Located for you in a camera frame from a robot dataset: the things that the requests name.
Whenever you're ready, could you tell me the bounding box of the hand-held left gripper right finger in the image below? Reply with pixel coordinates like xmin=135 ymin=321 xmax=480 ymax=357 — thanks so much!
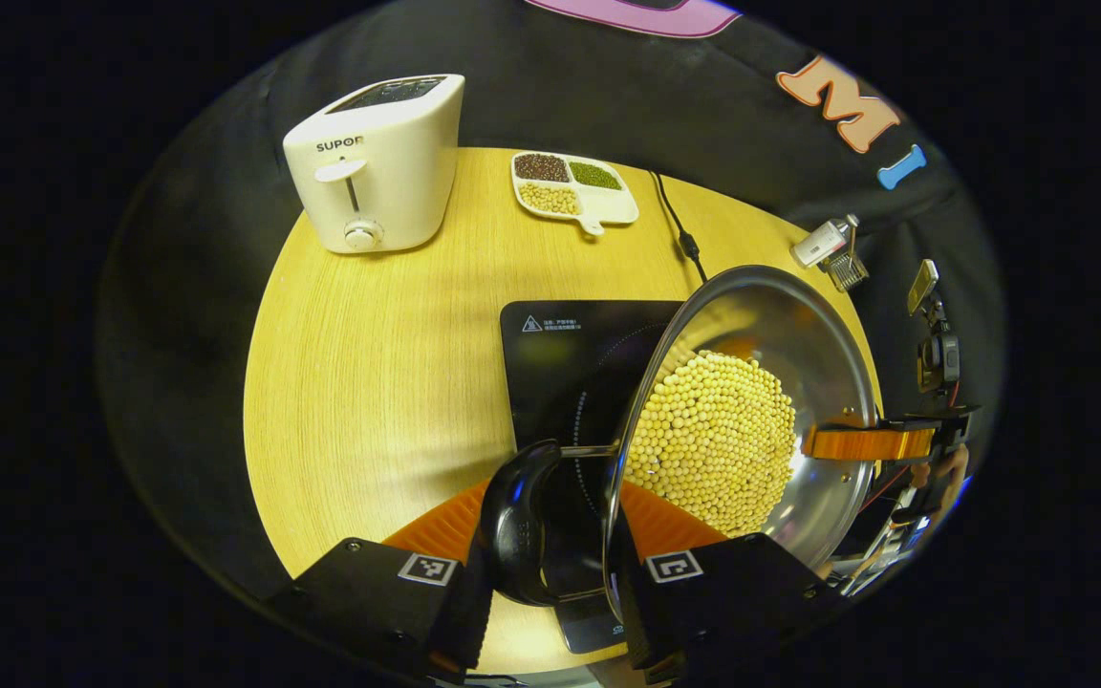
xmin=606 ymin=480 xmax=850 ymax=685

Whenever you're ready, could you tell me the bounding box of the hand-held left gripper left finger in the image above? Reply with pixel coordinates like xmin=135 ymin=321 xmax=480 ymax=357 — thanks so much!
xmin=288 ymin=478 xmax=496 ymax=681

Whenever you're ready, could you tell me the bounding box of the steel pot with soybeans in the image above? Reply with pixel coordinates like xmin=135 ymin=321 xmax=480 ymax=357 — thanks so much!
xmin=478 ymin=265 xmax=882 ymax=624

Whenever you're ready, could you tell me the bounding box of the black induction cooktop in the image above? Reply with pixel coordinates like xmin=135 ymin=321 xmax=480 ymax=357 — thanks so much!
xmin=499 ymin=299 xmax=706 ymax=656

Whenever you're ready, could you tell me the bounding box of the clear bottle white label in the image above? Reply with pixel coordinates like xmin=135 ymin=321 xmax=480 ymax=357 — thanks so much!
xmin=790 ymin=217 xmax=854 ymax=269

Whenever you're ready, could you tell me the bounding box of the black backdrop cloth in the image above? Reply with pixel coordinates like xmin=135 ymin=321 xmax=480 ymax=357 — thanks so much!
xmin=97 ymin=0 xmax=1005 ymax=613

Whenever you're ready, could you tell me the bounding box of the white divided bean dish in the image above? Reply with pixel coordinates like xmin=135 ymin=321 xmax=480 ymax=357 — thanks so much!
xmin=509 ymin=150 xmax=640 ymax=238

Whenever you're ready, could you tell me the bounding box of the white toaster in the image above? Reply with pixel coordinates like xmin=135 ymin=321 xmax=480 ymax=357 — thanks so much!
xmin=282 ymin=74 xmax=467 ymax=255

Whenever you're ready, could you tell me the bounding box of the wire mesh holder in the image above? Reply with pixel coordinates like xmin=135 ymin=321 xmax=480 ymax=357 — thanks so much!
xmin=825 ymin=214 xmax=871 ymax=293

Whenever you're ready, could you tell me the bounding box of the black power cable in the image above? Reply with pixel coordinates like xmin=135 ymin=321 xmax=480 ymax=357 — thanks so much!
xmin=650 ymin=171 xmax=710 ymax=284

